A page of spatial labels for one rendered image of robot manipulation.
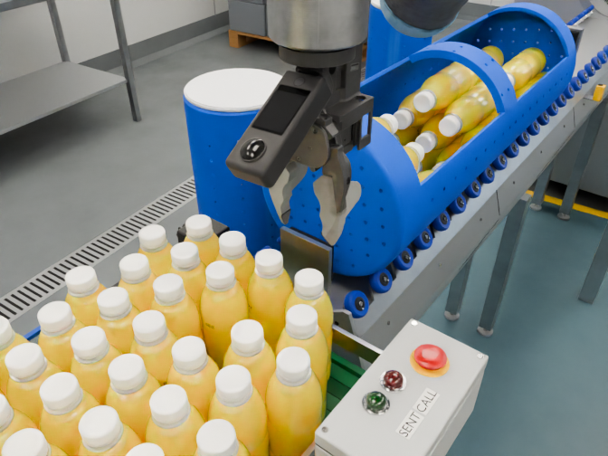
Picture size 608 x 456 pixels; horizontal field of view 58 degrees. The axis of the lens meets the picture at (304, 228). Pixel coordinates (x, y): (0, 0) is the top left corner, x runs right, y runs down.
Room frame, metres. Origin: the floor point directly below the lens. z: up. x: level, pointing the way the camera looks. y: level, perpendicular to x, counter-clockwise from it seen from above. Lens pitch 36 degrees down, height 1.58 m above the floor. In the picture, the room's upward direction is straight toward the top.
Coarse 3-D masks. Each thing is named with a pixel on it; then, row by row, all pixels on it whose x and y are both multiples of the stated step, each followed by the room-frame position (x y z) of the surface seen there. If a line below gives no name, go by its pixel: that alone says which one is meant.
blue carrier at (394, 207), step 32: (480, 32) 1.50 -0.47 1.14; (512, 32) 1.45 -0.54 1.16; (544, 32) 1.40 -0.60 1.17; (416, 64) 1.24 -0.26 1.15; (448, 64) 1.41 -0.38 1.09; (480, 64) 1.04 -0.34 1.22; (384, 96) 1.15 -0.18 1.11; (512, 96) 1.03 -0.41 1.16; (544, 96) 1.17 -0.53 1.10; (384, 128) 0.76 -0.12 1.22; (512, 128) 1.02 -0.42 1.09; (352, 160) 0.72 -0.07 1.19; (384, 160) 0.70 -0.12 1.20; (448, 160) 0.80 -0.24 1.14; (480, 160) 0.89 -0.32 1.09; (384, 192) 0.68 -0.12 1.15; (416, 192) 0.71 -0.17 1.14; (448, 192) 0.79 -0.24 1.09; (288, 224) 0.80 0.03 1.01; (320, 224) 0.76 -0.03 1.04; (352, 224) 0.72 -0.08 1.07; (384, 224) 0.68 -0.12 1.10; (416, 224) 0.70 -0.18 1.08; (352, 256) 0.71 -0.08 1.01; (384, 256) 0.68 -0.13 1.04
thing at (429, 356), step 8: (424, 344) 0.43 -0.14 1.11; (416, 352) 0.42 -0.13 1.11; (424, 352) 0.42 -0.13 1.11; (432, 352) 0.42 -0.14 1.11; (440, 352) 0.42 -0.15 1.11; (416, 360) 0.41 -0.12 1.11; (424, 360) 0.41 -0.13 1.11; (432, 360) 0.41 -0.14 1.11; (440, 360) 0.41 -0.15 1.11; (424, 368) 0.40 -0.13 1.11; (432, 368) 0.40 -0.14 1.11; (440, 368) 0.40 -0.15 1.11
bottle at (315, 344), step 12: (288, 336) 0.48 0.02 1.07; (300, 336) 0.47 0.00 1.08; (312, 336) 0.48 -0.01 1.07; (324, 336) 0.50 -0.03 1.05; (276, 348) 0.49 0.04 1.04; (312, 348) 0.47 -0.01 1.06; (324, 348) 0.48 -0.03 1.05; (312, 360) 0.46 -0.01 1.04; (324, 360) 0.47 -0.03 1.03; (324, 372) 0.47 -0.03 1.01; (324, 384) 0.47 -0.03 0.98; (324, 396) 0.48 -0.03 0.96; (324, 408) 0.48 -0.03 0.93
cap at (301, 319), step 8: (304, 304) 0.51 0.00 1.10; (288, 312) 0.50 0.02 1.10; (296, 312) 0.50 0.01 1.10; (304, 312) 0.50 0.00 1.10; (312, 312) 0.50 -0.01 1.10; (288, 320) 0.48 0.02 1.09; (296, 320) 0.48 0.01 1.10; (304, 320) 0.48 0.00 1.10; (312, 320) 0.48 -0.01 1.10; (288, 328) 0.48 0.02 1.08; (296, 328) 0.47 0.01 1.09; (304, 328) 0.47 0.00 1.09; (312, 328) 0.48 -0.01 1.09
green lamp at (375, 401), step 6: (366, 396) 0.36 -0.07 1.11; (372, 396) 0.36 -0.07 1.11; (378, 396) 0.36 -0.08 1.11; (384, 396) 0.36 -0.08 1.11; (366, 402) 0.35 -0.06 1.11; (372, 402) 0.35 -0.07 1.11; (378, 402) 0.35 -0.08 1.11; (384, 402) 0.35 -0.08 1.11; (372, 408) 0.35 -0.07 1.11; (378, 408) 0.35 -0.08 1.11; (384, 408) 0.35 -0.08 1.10
